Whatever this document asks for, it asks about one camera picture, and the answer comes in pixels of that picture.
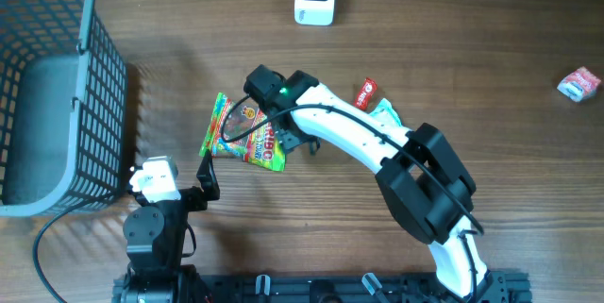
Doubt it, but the green Haribo candy bag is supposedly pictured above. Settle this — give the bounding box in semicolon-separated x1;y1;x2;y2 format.
199;93;286;172

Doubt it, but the red package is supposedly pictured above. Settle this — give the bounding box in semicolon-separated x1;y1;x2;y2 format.
353;77;378;110

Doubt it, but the light blue tissue packet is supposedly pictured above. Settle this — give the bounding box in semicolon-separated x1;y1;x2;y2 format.
369;98;402;127

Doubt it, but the small red snack packet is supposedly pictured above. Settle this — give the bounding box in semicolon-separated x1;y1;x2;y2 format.
557;66;602;103

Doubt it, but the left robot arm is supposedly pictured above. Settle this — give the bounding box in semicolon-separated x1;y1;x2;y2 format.
111;151;220;303

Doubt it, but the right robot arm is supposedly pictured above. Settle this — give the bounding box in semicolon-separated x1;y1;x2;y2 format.
243;65;488;301

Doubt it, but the grey plastic mesh basket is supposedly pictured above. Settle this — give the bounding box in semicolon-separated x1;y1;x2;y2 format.
1;0;128;217

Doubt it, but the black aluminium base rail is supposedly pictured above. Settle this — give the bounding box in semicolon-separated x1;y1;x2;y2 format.
111;272;533;303

